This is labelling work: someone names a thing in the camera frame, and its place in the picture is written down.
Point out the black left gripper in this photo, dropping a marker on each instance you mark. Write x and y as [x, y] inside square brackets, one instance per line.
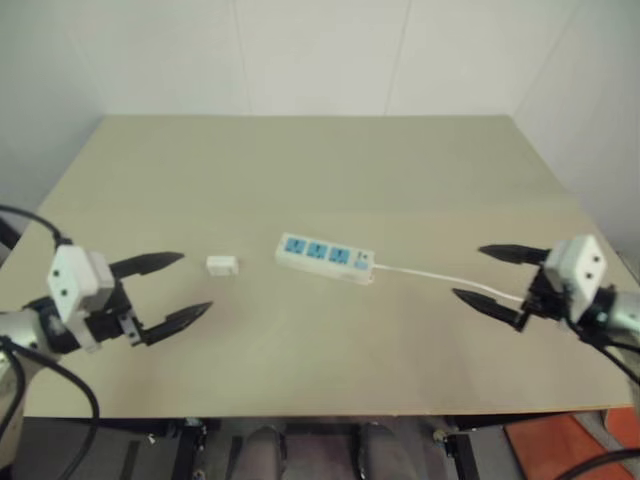
[111, 320]

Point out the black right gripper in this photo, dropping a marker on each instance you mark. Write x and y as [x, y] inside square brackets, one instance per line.
[545, 297]

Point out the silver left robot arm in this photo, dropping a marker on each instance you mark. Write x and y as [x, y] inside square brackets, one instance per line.
[20, 327]

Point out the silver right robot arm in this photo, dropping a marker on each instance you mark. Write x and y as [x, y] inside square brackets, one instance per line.
[617, 312]

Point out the white plug adapter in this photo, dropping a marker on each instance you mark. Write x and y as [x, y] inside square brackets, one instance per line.
[222, 264]

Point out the white power strip blue sockets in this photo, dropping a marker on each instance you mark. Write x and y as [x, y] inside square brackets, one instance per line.
[324, 257]

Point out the orange floor mat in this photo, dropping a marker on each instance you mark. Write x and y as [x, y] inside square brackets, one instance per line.
[575, 442]

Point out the dark rounded robot foot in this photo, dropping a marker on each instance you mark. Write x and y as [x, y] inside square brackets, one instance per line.
[381, 450]
[262, 452]

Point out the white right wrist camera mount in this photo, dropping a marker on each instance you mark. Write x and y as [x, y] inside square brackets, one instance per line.
[580, 270]

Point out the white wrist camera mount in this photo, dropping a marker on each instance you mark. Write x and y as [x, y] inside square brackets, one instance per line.
[75, 282]
[580, 270]

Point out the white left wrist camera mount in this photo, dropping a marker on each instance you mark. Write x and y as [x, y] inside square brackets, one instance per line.
[75, 282]

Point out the black table frame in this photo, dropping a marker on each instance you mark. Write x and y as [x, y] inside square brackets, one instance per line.
[320, 440]

